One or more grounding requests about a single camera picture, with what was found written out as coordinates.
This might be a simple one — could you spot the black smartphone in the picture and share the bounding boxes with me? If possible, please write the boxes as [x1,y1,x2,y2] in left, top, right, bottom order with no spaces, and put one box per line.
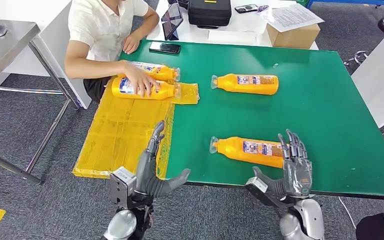
[148,41,182,55]

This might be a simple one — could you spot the stainless steel table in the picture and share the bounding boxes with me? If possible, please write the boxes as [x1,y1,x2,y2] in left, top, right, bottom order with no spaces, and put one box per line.
[0,18,80,186]

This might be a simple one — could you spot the yellow taped cardboard sheet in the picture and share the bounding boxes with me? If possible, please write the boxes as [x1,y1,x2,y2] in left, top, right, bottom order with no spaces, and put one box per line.
[71,77,200,180]

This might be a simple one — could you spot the blue metal rack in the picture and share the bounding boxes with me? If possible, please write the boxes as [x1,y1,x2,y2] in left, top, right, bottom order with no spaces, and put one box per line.
[305,0,384,14]

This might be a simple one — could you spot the white cable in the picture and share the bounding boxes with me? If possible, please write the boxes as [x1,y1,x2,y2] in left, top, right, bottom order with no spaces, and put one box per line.
[337,197,358,229]

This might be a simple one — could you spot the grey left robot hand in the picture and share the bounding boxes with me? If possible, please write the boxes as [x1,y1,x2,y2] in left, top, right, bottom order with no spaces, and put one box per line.
[134,120,192,200]

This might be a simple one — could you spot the person's right hand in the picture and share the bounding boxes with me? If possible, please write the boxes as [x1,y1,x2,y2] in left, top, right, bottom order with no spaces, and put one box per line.
[122,61,161,99]

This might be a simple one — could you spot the person's left hand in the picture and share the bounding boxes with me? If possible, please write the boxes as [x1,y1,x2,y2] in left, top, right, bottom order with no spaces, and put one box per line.
[122,33,142,56]

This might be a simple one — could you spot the green table mat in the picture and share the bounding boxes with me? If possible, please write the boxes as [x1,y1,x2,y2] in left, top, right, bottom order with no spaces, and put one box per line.
[114,40,384,201]

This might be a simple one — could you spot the tablet with folding stand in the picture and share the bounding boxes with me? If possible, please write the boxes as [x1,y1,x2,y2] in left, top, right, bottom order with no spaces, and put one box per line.
[161,2,184,41]

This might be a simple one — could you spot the person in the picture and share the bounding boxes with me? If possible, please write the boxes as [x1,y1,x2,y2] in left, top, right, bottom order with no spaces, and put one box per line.
[355,200,384,240]
[63,0,161,104]

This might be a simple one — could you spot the orange detergent bottle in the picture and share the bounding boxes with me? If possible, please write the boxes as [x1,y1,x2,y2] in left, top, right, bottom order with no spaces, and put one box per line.
[117,61,181,82]
[111,76,182,101]
[210,73,280,96]
[209,136,291,169]

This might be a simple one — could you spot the chrome chair base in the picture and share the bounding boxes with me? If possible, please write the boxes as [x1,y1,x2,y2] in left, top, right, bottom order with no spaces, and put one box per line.
[343,50,372,67]

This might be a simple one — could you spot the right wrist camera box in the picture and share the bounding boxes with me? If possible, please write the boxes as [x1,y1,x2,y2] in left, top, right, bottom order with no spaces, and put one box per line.
[244,176,269,200]

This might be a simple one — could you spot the black device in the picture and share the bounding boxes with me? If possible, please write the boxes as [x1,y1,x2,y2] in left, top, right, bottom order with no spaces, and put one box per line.
[167,0,190,10]

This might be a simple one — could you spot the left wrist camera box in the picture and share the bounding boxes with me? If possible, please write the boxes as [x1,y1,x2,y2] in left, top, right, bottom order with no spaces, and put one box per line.
[109,166,138,206]

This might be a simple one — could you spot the printed paper sheet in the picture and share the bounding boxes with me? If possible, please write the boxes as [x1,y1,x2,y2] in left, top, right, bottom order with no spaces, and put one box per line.
[265,2,325,33]

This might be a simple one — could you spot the brown cardboard box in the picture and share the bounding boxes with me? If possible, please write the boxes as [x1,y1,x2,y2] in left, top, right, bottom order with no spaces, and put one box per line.
[266,22,321,50]

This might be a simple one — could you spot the white desk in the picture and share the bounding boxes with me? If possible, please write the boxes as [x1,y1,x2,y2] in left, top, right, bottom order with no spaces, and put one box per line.
[350,20,384,154]
[146,0,320,51]
[0,0,93,110]

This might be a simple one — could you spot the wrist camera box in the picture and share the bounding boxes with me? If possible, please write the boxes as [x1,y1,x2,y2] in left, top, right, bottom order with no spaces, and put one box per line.
[109,166,138,206]
[244,176,269,200]

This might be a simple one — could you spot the smartphone with ring holder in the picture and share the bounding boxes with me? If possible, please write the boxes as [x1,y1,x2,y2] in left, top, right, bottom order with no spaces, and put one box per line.
[234,3,260,14]

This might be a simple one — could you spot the black carrying case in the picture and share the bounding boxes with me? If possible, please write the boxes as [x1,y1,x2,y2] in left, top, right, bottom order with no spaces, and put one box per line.
[187,0,233,29]

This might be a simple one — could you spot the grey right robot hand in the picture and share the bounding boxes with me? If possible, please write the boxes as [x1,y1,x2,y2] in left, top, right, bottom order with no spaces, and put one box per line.
[252,128,313,198]

